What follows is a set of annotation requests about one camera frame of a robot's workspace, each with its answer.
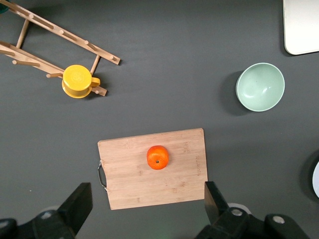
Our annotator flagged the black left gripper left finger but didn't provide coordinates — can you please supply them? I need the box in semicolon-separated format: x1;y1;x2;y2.
57;182;93;237

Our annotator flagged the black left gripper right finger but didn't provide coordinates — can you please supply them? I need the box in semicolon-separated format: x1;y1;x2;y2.
204;181;250;226

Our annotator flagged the orange fruit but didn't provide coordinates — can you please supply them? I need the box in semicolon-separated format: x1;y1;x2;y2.
146;145;169;171

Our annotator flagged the white round plate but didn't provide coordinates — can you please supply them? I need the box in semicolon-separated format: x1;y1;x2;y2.
311;160;319;199

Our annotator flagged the wooden cutting board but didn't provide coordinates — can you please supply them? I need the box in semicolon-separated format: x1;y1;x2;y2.
97;127;209;211

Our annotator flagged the yellow mug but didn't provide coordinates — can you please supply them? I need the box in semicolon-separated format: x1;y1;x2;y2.
61;64;101;100

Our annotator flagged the pale green bowl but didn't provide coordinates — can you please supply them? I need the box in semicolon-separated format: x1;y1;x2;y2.
235;62;286;113

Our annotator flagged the wooden peg drying rack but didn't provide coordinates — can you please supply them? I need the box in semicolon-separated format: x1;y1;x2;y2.
0;0;122;97

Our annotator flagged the cream tray with bear print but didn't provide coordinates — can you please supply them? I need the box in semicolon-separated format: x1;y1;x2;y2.
283;0;319;56

